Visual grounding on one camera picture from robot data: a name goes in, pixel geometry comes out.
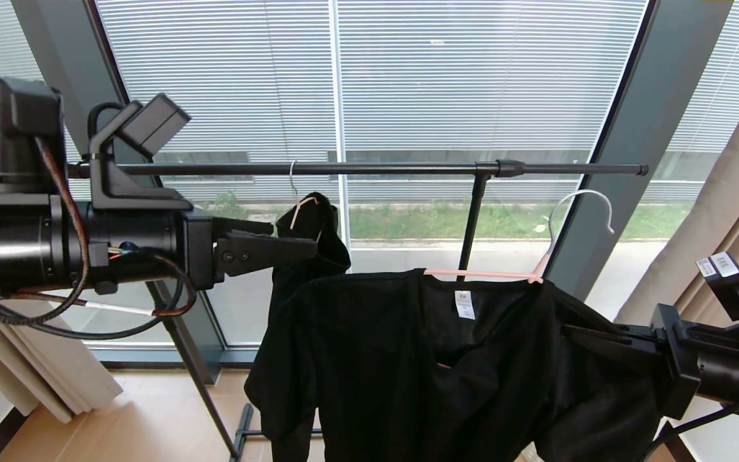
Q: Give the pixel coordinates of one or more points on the black garment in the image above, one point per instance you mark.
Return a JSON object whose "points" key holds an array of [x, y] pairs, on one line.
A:
{"points": [[376, 372]]}

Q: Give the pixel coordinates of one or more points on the black clothes rack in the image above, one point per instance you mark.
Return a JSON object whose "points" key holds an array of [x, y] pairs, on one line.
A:
{"points": [[408, 169]]}

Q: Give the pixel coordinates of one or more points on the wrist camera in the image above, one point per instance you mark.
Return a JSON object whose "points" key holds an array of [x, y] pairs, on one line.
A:
{"points": [[151, 122], [735, 282]]}

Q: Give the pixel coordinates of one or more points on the beige curtain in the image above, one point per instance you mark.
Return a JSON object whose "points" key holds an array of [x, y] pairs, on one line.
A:
{"points": [[729, 212], [42, 372]]}

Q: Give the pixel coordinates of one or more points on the window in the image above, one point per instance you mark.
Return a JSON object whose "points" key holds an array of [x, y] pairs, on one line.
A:
{"points": [[652, 96]]}

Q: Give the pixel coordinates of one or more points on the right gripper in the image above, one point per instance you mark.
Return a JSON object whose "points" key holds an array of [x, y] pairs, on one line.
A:
{"points": [[729, 359]]}

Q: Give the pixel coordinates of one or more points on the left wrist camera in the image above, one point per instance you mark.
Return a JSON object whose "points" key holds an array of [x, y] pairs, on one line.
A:
{"points": [[151, 122]]}

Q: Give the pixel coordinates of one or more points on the pink clothes hanger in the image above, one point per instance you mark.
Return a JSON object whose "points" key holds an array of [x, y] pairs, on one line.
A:
{"points": [[292, 186], [485, 274]]}

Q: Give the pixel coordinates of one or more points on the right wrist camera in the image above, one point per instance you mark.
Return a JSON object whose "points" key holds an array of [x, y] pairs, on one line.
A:
{"points": [[735, 282]]}

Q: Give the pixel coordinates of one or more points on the black shorts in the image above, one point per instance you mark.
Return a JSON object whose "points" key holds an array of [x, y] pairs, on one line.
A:
{"points": [[324, 244]]}

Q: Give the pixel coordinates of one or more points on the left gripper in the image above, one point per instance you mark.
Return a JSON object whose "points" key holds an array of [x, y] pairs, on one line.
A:
{"points": [[119, 244]]}

